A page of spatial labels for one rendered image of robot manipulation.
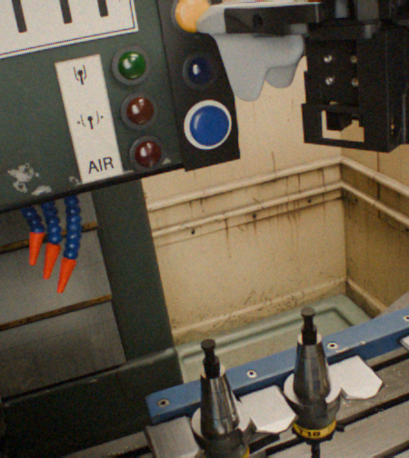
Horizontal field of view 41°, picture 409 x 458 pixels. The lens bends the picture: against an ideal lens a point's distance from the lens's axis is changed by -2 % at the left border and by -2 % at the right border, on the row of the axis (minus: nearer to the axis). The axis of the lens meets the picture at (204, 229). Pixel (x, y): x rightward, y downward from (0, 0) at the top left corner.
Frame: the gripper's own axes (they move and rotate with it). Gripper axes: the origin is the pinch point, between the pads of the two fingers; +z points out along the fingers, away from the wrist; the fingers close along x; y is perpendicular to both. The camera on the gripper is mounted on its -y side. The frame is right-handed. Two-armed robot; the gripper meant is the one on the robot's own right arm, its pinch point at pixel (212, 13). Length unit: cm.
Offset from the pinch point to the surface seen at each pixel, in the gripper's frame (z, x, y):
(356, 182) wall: 49, 109, 60
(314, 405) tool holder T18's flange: 0.7, 9.6, 41.9
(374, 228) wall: 42, 106, 72
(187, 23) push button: 1.9, -0.5, 0.5
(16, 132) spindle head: 9.0, -11.2, 5.5
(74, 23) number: 6.2, -6.6, -0.8
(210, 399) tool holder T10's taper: 7.0, 0.3, 36.8
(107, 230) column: 63, 31, 43
